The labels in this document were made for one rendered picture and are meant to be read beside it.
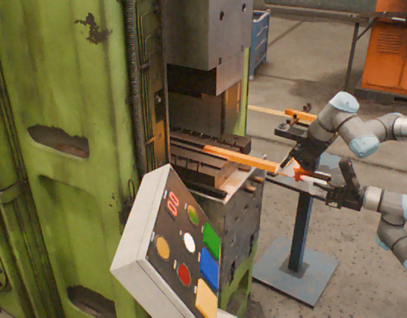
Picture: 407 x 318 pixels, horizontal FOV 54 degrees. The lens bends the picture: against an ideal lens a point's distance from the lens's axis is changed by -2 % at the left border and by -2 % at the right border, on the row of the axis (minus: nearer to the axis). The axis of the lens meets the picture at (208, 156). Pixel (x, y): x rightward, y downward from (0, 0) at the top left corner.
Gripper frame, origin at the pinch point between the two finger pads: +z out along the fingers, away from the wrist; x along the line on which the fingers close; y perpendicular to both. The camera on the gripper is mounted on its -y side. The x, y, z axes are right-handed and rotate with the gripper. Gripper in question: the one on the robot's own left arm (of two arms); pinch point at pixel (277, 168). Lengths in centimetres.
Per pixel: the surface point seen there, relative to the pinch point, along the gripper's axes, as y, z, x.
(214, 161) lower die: -18.7, 11.7, -5.4
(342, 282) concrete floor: 72, 75, 60
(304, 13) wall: -137, 185, 745
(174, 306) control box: 0, -8, -71
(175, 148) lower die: -33.5, 20.0, -4.4
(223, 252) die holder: 5.1, 33.6, -15.5
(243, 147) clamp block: -14.7, 11.0, 11.6
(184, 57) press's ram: -42, -22, -17
